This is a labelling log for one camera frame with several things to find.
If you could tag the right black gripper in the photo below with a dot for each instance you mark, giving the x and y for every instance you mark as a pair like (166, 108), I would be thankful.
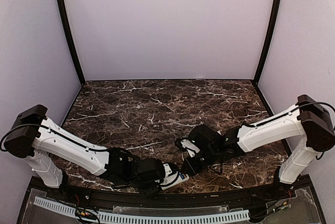
(193, 169)

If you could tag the white remote control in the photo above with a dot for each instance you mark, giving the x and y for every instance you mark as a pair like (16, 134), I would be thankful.
(171, 181)

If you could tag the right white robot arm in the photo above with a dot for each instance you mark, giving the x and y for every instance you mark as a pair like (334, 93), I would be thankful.
(307, 118)

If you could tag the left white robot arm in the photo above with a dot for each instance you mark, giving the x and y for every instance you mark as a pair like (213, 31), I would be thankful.
(34, 136)

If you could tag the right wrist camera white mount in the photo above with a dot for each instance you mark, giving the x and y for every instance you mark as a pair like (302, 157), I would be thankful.
(186, 145)

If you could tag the black front rail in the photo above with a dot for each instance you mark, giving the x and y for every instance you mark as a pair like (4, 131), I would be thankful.
(252, 197)

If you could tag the white slotted cable duct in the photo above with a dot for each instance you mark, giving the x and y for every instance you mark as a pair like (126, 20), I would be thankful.
(120, 216)

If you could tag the small circuit board with wires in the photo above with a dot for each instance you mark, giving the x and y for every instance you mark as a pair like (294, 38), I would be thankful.
(83, 213)

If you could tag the right black frame post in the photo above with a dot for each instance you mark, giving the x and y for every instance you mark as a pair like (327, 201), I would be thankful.
(267, 40)

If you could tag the black frame post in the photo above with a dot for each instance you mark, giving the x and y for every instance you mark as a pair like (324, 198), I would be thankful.
(70, 41)
(267, 40)

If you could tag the left black frame post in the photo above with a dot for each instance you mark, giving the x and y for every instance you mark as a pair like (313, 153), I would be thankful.
(70, 41)

